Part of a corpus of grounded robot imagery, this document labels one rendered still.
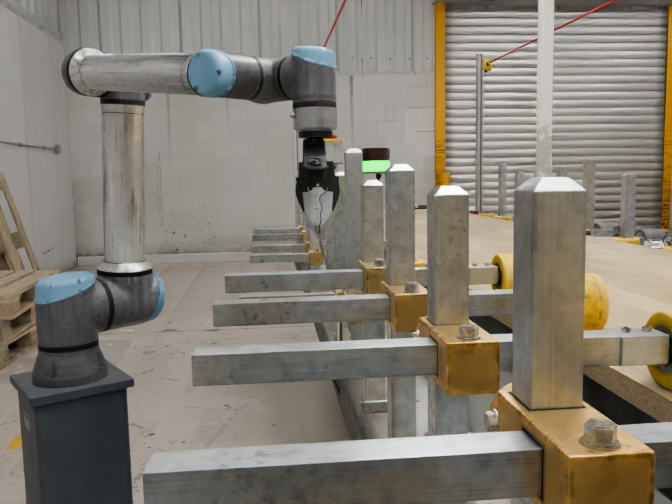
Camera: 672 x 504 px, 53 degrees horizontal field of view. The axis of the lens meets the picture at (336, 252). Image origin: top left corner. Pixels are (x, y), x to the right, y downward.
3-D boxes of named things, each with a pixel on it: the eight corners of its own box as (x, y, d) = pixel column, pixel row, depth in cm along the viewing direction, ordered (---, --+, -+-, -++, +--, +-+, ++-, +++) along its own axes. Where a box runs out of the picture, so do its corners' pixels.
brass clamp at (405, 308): (390, 333, 86) (390, 294, 86) (374, 312, 100) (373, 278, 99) (438, 331, 87) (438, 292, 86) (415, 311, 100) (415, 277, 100)
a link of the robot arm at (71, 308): (26, 342, 179) (21, 276, 177) (86, 329, 192) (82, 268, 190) (55, 350, 169) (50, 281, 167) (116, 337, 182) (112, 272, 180)
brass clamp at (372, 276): (363, 298, 111) (362, 267, 111) (352, 285, 124) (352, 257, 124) (400, 297, 112) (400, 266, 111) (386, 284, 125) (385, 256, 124)
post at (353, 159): (349, 374, 146) (345, 148, 140) (347, 370, 149) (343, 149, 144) (365, 373, 146) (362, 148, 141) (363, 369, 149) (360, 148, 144)
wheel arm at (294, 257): (249, 265, 262) (249, 254, 262) (250, 264, 265) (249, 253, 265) (361, 262, 266) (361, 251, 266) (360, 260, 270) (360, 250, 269)
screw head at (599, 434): (590, 451, 37) (591, 430, 37) (573, 437, 39) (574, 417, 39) (627, 449, 37) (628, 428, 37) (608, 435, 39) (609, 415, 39)
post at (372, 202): (367, 449, 122) (363, 180, 116) (364, 442, 125) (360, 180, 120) (386, 448, 122) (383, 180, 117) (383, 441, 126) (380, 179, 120)
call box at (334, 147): (319, 166, 189) (318, 138, 188) (317, 167, 196) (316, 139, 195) (344, 166, 190) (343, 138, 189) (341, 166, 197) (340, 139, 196)
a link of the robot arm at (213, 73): (40, 45, 170) (218, 40, 128) (86, 51, 180) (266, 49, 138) (41, 92, 172) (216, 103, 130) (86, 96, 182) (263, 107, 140)
